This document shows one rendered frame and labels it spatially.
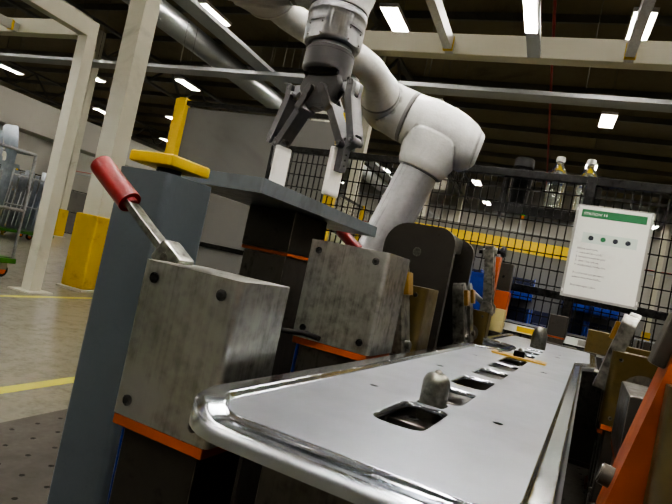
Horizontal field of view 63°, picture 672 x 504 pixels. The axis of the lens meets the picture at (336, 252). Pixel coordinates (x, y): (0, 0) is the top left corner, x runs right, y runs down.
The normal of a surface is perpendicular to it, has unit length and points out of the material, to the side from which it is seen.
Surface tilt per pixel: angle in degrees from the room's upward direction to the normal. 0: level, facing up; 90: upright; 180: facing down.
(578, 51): 90
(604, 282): 90
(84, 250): 90
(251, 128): 90
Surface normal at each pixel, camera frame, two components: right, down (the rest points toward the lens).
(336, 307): -0.42, -0.11
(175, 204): 0.88, 0.18
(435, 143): -0.19, 0.05
